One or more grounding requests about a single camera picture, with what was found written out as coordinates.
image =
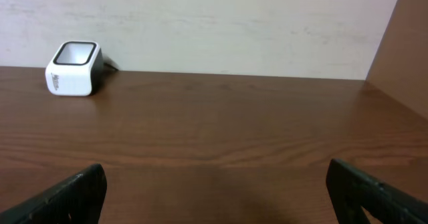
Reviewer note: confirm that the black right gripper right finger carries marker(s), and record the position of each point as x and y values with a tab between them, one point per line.
352	192

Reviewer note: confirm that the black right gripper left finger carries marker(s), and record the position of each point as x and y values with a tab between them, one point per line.
77	199

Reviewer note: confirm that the white barcode scanner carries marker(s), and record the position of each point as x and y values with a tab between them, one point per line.
76	69

